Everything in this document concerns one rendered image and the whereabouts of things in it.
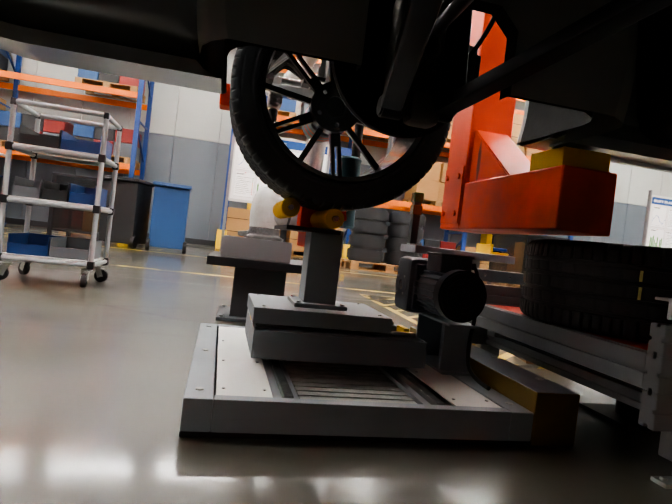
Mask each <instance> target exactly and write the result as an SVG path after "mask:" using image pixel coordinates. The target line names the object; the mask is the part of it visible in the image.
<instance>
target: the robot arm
mask: <svg viewBox="0 0 672 504"><path fill-rule="evenodd" d="M302 57H303V58H304V60H305V61H306V63H307V64H308V65H309V67H310V68H312V67H313V66H314V64H315V63H316V62H317V61H318V60H319V59H316V58H311V57H306V56H302ZM284 77H286V78H292V79H297V80H300V79H299V78H298V77H297V76H295V75H294V74H293V73H291V72H290V71H289V70H288V71H287V72H286V73H285V75H284ZM326 144H327V142H323V143H316V142H315V144H314V145H313V147H312V148H311V150H310V151H309V153H308V154H307V156H306V157H305V159H304V160H303V162H305V163H306V164H308V165H309V166H311V167H313V168H315V169H317V170H319V171H322V167H323V161H324V155H325V149H326ZM282 200H284V198H282V197H281V196H280V195H277V194H276V193H275V192H273V190H272V189H269V188H268V187H267V185H263V186H261V187H260V188H259V189H258V191H257V192H256V194H255V196H254V198H253V201H252V205H251V210H250V225H249V230H247V231H238V233H237V234H238V235H239V236H244V237H246V238H254V239H263V240H272V241H280V242H283V239H282V238H280V229H274V226H275V225H295V226H296V225H297V216H298V214H297V215H296V216H294V217H290V218H284V219H279V218H277V217H275V216H274V214H273V206H274V205H275V204H276V203H278V202H280V201H282Z"/></svg>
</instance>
